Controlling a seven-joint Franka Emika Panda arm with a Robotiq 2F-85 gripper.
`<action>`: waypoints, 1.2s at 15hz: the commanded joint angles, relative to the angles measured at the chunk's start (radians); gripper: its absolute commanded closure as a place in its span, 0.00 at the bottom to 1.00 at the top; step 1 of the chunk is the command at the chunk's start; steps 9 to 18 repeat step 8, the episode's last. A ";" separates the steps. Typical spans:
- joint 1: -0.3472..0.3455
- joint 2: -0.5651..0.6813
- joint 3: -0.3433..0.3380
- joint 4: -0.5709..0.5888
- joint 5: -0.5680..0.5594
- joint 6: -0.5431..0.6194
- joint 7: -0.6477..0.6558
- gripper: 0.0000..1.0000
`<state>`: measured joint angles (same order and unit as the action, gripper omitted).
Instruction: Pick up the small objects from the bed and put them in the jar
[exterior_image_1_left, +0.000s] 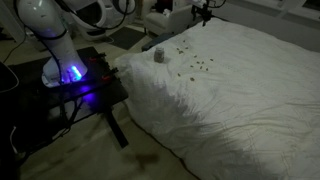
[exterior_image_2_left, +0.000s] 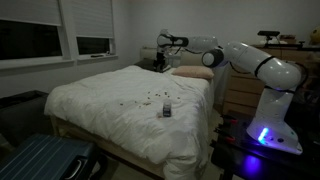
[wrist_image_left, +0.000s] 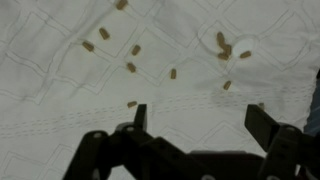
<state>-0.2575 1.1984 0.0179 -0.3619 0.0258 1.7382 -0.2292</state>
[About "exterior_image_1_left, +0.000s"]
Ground tan scratching post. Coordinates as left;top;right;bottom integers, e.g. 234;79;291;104
134;0;145;20

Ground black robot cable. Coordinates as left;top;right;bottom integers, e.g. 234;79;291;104
13;0;228;87

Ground thin white cable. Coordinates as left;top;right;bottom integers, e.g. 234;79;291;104
0;61;20;94

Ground white bed duvet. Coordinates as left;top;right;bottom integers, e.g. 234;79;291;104
113;16;320;180

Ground white round litter box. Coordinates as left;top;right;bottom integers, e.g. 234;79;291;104
68;0;137;42

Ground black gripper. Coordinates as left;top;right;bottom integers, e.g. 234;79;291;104
191;3;213;28

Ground dark floor mat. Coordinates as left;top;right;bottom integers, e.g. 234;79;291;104
108;26;148;51

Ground black robot table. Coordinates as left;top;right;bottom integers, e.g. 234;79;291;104
0;45;130;168

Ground small grey cup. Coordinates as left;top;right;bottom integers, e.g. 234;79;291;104
153;46;166;64

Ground black cable bundle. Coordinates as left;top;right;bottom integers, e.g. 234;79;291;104
49;96;88;141

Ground black clamp red handle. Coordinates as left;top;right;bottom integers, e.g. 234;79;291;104
87;52;108;65
100;67;121;83

